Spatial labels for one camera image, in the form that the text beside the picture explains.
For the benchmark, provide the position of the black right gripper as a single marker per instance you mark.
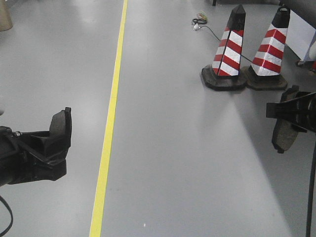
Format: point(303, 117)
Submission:
point(301, 111)

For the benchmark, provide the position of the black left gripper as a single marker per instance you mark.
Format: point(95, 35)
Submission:
point(28, 156)

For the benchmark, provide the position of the grey brake pad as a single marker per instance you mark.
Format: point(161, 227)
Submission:
point(285, 133)
point(60, 132)

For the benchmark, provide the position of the far red white traffic cone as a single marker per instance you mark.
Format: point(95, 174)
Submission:
point(264, 73)

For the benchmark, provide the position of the red white traffic cone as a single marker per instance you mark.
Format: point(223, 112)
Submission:
point(264, 73)
point(223, 73)

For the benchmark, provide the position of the near red white traffic cone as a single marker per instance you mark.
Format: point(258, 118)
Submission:
point(223, 73)

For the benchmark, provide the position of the tan cylindrical bin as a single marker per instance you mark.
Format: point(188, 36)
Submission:
point(5, 18)

